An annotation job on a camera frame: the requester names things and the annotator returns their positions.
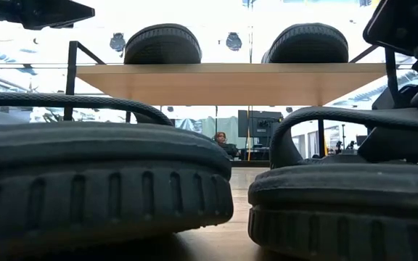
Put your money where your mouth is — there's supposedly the wooden shelf with black brackets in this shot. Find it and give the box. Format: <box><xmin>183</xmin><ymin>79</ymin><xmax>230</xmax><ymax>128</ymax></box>
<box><xmin>63</xmin><ymin>40</ymin><xmax>401</xmax><ymax>159</ymax></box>

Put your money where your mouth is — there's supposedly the black monitor on stand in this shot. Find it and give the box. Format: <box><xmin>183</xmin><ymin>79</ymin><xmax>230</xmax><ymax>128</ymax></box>
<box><xmin>237</xmin><ymin>109</ymin><xmax>285</xmax><ymax>139</ymax></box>

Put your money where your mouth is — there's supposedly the person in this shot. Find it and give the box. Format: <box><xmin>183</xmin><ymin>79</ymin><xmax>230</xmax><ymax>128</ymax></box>
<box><xmin>213</xmin><ymin>130</ymin><xmax>239</xmax><ymax>160</ymax></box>

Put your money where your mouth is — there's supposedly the black rubber slide sandal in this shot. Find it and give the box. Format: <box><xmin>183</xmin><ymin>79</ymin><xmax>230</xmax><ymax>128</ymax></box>
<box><xmin>247</xmin><ymin>106</ymin><xmax>418</xmax><ymax>261</ymax></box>
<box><xmin>123</xmin><ymin>22</ymin><xmax>203</xmax><ymax>65</ymax></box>
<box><xmin>261</xmin><ymin>22</ymin><xmax>350</xmax><ymax>65</ymax></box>
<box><xmin>0</xmin><ymin>91</ymin><xmax>235</xmax><ymax>255</ymax></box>

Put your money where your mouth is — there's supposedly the dark ceiling lamp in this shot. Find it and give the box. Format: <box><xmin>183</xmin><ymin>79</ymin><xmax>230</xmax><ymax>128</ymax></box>
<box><xmin>108</xmin><ymin>32</ymin><xmax>127</xmax><ymax>52</ymax></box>
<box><xmin>226</xmin><ymin>31</ymin><xmax>243</xmax><ymax>52</ymax></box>

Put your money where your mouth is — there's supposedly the black aluminium table frame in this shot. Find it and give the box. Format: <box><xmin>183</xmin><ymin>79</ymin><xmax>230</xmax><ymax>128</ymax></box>
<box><xmin>230</xmin><ymin>159</ymin><xmax>271</xmax><ymax>168</ymax></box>

